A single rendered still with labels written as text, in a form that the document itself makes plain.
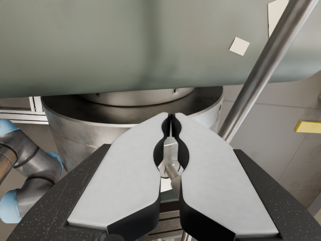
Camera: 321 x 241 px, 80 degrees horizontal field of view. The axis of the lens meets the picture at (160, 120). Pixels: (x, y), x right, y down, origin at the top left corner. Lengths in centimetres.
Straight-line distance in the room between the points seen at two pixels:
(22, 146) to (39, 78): 39
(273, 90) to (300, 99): 34
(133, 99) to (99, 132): 6
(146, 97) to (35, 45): 14
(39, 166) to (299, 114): 223
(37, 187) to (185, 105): 42
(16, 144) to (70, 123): 32
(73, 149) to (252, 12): 26
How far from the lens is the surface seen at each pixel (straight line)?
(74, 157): 30
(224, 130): 16
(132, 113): 25
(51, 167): 62
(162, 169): 28
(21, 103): 148
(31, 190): 57
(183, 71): 20
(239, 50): 21
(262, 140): 230
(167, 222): 90
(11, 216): 58
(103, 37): 18
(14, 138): 57
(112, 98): 27
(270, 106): 209
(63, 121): 27
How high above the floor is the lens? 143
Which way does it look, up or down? 58 degrees down
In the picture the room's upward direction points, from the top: 161 degrees clockwise
